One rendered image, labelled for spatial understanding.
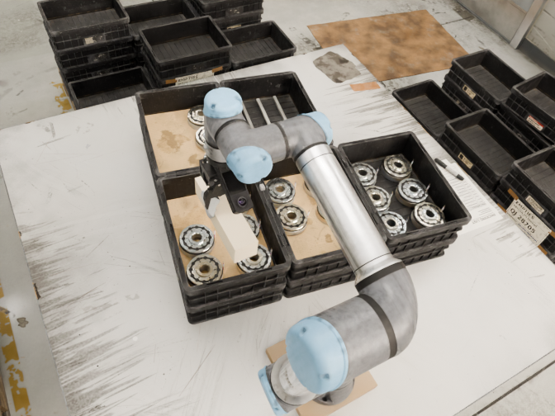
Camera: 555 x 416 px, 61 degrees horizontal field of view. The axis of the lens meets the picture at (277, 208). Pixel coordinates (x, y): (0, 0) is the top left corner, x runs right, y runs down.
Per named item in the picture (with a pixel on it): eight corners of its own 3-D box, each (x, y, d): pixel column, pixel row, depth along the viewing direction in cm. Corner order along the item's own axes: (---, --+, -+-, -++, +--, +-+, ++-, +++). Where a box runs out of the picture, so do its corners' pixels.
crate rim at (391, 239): (471, 224, 148) (474, 219, 146) (386, 245, 140) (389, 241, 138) (410, 134, 169) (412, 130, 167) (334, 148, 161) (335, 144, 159)
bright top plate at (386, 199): (394, 209, 155) (395, 208, 154) (365, 212, 153) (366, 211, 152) (384, 185, 160) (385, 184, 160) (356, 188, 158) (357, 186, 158)
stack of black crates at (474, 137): (509, 200, 258) (543, 158, 231) (468, 219, 247) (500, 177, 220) (460, 151, 278) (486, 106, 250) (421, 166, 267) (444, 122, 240)
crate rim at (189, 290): (292, 270, 131) (293, 265, 130) (185, 297, 123) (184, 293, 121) (249, 164, 153) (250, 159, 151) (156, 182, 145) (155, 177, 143)
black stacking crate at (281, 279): (287, 285, 139) (292, 266, 130) (187, 312, 131) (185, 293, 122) (248, 184, 160) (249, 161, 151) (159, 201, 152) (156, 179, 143)
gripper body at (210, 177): (227, 167, 117) (228, 131, 107) (242, 191, 113) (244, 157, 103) (198, 176, 114) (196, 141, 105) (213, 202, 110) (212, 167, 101)
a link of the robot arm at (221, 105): (213, 116, 88) (196, 88, 92) (213, 157, 96) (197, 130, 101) (251, 106, 90) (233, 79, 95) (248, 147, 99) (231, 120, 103)
